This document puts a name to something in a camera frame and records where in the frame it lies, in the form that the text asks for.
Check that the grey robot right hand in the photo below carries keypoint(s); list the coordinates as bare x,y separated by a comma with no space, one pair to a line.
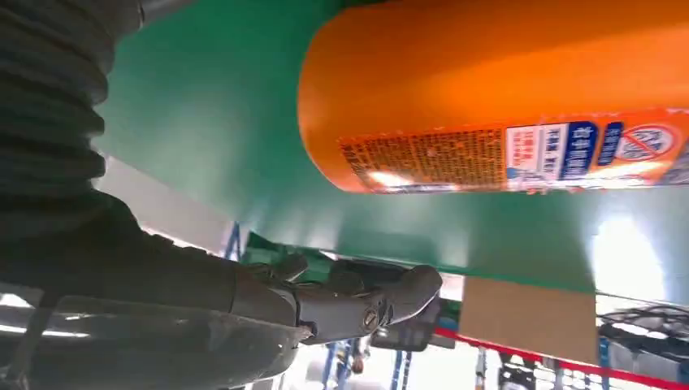
161,323

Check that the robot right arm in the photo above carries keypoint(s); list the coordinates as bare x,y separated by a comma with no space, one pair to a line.
48,97

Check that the white flat panel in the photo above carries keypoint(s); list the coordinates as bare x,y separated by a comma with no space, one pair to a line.
161,210

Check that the green table mat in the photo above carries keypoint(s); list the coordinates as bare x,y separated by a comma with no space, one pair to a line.
215,107

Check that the brown cardboard box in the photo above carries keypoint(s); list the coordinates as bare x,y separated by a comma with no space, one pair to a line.
527,320

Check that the red barrier tape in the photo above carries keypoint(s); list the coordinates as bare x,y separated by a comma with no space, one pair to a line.
565,366

